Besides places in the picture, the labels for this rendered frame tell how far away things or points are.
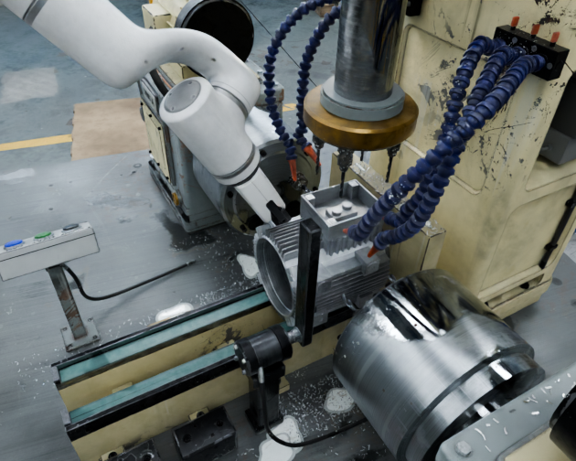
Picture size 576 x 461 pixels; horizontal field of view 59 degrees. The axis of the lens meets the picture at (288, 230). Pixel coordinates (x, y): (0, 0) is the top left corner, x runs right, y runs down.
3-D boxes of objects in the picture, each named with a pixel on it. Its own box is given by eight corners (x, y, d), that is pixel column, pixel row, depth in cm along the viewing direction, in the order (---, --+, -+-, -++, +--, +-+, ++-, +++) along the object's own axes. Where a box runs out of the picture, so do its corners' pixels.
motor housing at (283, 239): (333, 251, 114) (341, 181, 102) (383, 308, 102) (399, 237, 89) (252, 279, 107) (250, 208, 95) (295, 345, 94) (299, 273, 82)
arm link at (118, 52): (90, -51, 71) (249, 95, 85) (19, 30, 66) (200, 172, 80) (107, -85, 63) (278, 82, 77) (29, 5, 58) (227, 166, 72)
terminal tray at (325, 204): (350, 208, 102) (355, 177, 97) (381, 239, 95) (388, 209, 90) (298, 224, 97) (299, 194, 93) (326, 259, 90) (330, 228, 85)
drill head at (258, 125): (259, 155, 145) (258, 70, 129) (327, 228, 121) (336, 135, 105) (176, 177, 136) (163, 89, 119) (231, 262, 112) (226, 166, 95)
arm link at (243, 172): (197, 157, 83) (208, 168, 86) (219, 185, 78) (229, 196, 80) (237, 124, 83) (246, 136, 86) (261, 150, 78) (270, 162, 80)
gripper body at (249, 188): (206, 162, 85) (239, 198, 94) (230, 194, 79) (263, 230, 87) (240, 134, 85) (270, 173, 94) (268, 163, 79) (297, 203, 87)
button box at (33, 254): (96, 243, 102) (88, 219, 100) (101, 251, 95) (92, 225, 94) (4, 272, 95) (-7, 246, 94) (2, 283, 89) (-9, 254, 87)
